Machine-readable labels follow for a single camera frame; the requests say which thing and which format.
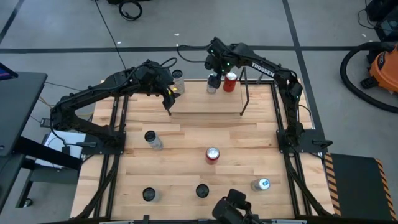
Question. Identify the black mat hazard stripes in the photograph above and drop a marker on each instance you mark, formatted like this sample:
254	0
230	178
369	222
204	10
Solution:
357	186

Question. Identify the orange shop vacuum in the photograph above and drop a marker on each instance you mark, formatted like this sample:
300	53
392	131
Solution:
344	70
387	70

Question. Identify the Celsius Arctic Vibe can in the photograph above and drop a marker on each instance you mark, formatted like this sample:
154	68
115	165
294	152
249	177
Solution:
150	136

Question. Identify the black desk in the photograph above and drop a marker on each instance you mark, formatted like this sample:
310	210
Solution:
18	109

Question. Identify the black equipment cart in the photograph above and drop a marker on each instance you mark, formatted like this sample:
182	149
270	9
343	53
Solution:
385	18

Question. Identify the red Coca-Cola can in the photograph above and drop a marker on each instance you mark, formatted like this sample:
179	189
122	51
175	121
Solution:
212	153
230	84

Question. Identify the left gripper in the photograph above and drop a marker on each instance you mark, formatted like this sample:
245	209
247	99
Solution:
154	77

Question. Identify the Celsius Tropical Vibe can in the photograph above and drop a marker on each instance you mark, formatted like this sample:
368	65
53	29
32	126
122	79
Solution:
178	74
202	190

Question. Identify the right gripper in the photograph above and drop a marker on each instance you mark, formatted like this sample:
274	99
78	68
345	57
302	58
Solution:
219	57

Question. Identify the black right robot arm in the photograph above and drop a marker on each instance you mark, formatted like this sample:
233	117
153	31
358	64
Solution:
264	67

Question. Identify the white Celsius can black lid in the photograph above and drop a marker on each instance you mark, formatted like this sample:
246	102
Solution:
149	194

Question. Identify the black table frame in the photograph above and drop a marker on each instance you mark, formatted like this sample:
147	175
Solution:
315	137

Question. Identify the black power adapter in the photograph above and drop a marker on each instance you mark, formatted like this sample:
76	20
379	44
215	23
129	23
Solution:
45	123

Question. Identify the laptop screen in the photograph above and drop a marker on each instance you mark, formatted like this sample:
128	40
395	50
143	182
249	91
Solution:
6	74

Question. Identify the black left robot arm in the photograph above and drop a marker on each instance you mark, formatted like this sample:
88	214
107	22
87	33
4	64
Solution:
118	81

